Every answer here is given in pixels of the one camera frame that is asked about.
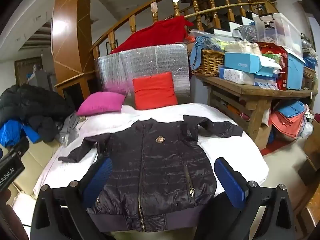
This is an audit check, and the beige sofa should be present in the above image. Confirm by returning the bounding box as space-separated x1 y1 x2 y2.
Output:
0 140 63 205

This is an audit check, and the red cloth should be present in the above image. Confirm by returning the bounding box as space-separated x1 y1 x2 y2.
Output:
109 16 194 54

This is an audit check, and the blue garment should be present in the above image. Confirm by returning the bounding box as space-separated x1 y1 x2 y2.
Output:
0 119 42 147

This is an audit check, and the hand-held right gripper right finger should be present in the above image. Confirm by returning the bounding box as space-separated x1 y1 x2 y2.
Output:
195 157 297 240

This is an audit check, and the wooden table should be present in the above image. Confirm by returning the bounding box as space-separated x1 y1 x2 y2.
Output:
191 74 318 143

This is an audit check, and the red snack bag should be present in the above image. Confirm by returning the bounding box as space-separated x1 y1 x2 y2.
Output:
257 42 289 90

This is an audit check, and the grey garment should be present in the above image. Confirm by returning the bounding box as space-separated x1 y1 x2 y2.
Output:
55 112 87 147

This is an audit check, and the white printed box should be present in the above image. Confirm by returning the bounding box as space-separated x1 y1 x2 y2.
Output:
223 68 255 85

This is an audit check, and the blue cloth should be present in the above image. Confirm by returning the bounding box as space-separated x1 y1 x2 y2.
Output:
191 36 222 68

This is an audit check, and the cardboard box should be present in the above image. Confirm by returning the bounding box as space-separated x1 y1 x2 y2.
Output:
297 127 320 180

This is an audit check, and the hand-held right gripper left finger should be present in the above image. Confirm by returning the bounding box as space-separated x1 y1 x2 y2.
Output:
29 157 113 240

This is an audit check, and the black quilted jacket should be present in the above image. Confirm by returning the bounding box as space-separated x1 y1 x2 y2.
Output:
58 115 244 233

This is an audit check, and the pink pillow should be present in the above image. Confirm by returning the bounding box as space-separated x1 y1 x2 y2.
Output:
76 92 125 117

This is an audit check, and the clear plastic storage bin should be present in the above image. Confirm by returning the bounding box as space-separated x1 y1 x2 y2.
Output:
252 12 304 58

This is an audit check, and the pile of black coats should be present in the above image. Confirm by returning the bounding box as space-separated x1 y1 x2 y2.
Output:
0 84 75 143

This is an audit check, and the wooden cabinet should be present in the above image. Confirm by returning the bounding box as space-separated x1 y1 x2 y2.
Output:
51 0 100 100

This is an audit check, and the red pillow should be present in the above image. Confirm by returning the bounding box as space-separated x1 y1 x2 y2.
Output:
132 72 178 111

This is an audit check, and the silver foil insulation panel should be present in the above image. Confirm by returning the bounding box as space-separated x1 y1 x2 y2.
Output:
96 43 191 104

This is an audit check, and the stack of folded cloths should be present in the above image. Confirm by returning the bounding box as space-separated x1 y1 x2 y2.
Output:
271 100 310 133

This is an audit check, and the wooden stair railing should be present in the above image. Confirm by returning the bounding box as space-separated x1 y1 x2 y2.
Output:
91 0 278 58

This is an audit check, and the wicker basket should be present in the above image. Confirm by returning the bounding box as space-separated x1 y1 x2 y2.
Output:
191 49 225 77

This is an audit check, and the woven rattan cabinet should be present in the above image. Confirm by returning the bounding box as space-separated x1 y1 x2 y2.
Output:
14 57 43 85

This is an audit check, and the white bed blanket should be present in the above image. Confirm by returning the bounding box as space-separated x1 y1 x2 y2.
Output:
12 102 269 240

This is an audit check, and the light blue box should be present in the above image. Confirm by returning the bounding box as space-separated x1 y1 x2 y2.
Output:
224 52 282 78

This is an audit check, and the blue plastic container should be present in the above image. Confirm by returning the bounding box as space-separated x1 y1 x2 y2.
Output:
286 55 305 90

